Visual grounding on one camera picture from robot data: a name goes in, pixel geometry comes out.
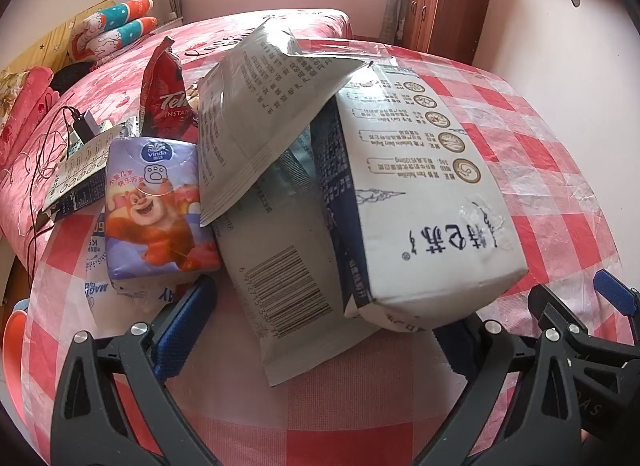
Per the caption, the black cloth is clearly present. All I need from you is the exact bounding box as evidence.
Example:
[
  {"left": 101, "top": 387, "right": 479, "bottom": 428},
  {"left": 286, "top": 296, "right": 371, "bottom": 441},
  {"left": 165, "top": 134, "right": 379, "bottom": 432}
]
[{"left": 50, "top": 62, "right": 96, "bottom": 94}]

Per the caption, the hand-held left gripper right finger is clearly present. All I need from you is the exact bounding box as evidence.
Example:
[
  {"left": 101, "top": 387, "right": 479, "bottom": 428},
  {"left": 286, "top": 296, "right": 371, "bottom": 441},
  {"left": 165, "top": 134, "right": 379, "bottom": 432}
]
[{"left": 420, "top": 315, "right": 588, "bottom": 466}]

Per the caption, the black charger plug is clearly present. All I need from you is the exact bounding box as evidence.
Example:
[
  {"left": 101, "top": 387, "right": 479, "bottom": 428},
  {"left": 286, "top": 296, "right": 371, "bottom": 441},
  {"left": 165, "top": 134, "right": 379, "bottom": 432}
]
[{"left": 70, "top": 108, "right": 101, "bottom": 139}]

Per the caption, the brown wooden cabinet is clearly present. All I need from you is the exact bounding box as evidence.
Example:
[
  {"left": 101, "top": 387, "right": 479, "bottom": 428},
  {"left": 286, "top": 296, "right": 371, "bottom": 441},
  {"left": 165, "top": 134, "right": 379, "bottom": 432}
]
[{"left": 400, "top": 0, "right": 493, "bottom": 65}]

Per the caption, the red white checked tablecloth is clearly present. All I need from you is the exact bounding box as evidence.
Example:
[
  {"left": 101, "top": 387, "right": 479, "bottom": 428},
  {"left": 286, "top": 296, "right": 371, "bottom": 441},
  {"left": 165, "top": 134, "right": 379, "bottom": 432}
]
[{"left": 20, "top": 40, "right": 626, "bottom": 466}]

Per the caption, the white blue milk case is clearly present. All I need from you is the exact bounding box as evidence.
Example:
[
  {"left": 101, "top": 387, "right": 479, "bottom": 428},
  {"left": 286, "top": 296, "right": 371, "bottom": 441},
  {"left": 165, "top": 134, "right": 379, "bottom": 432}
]
[{"left": 307, "top": 53, "right": 531, "bottom": 331}]

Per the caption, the small flattened milk carton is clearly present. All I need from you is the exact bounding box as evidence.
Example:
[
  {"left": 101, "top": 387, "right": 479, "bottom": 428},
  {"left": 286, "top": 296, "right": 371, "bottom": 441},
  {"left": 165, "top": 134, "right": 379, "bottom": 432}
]
[{"left": 41, "top": 122, "right": 126, "bottom": 223}]

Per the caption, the grey barcode packet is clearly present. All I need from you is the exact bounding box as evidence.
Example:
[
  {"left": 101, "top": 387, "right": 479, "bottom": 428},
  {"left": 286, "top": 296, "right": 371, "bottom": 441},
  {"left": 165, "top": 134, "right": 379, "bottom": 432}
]
[{"left": 212, "top": 136, "right": 383, "bottom": 388}]

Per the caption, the cartoon print pillow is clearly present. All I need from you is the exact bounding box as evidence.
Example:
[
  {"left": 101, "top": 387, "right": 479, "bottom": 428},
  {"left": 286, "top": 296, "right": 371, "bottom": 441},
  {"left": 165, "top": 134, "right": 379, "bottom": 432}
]
[
  {"left": 75, "top": 0, "right": 156, "bottom": 39},
  {"left": 67, "top": 17, "right": 161, "bottom": 64}
]

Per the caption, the red snack bag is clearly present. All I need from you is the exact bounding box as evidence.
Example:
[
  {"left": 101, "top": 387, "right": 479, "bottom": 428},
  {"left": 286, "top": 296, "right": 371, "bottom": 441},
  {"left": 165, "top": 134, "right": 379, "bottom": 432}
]
[{"left": 139, "top": 36, "right": 202, "bottom": 141}]

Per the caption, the yellow headboard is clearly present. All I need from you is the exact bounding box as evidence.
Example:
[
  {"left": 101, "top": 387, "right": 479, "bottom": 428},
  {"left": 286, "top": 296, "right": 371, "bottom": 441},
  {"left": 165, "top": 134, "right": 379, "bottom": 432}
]
[{"left": 0, "top": 0, "right": 116, "bottom": 76}]

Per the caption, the pink plush pillow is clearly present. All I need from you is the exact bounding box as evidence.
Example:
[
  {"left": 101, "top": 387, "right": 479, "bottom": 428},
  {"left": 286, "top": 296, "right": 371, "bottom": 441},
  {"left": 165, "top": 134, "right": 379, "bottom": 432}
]
[{"left": 0, "top": 66, "right": 55, "bottom": 147}]

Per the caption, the foil snack bar wrapper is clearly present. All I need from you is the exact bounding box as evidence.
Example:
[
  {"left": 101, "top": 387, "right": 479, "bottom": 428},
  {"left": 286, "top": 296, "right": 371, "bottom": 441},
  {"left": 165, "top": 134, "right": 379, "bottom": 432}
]
[{"left": 121, "top": 116, "right": 147, "bottom": 139}]

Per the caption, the black cable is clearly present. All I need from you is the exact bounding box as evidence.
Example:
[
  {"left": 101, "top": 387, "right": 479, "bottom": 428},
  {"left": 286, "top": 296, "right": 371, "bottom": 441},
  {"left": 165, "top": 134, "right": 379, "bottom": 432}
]
[{"left": 20, "top": 104, "right": 81, "bottom": 267}]

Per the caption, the white blue plastic bag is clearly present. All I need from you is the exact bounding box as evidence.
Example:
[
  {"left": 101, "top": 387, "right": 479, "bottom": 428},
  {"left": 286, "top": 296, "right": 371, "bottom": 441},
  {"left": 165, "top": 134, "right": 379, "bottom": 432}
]
[{"left": 82, "top": 216, "right": 201, "bottom": 327}]

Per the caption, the orange plastic basin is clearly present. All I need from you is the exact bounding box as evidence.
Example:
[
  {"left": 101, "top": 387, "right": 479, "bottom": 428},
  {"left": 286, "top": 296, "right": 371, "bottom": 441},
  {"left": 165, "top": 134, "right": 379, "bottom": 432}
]
[{"left": 0, "top": 310, "right": 31, "bottom": 387}]

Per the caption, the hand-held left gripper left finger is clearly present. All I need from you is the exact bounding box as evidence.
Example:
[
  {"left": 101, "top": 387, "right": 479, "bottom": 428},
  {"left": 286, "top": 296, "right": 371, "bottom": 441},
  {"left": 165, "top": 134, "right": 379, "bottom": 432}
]
[{"left": 50, "top": 273, "right": 221, "bottom": 466}]

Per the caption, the floral pillow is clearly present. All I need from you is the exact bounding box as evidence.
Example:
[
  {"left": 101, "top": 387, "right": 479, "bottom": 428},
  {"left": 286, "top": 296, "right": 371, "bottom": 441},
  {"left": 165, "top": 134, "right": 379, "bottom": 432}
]
[{"left": 0, "top": 70, "right": 23, "bottom": 96}]

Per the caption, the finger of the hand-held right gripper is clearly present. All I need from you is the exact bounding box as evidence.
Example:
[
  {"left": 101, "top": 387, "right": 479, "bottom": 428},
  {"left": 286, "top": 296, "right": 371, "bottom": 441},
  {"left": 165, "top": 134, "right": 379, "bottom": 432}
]
[
  {"left": 594, "top": 268, "right": 640, "bottom": 321},
  {"left": 527, "top": 285, "right": 588, "bottom": 347}
]

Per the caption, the white printed flat packet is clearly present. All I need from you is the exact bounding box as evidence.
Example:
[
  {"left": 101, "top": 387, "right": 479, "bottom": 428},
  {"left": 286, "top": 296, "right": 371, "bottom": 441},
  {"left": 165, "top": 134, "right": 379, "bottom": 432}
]
[{"left": 197, "top": 24, "right": 373, "bottom": 227}]

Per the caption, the purple cartoon tissue pack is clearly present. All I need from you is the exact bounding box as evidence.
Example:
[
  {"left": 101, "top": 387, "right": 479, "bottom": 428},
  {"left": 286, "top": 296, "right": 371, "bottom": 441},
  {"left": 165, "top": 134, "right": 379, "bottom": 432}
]
[{"left": 104, "top": 137, "right": 222, "bottom": 281}]

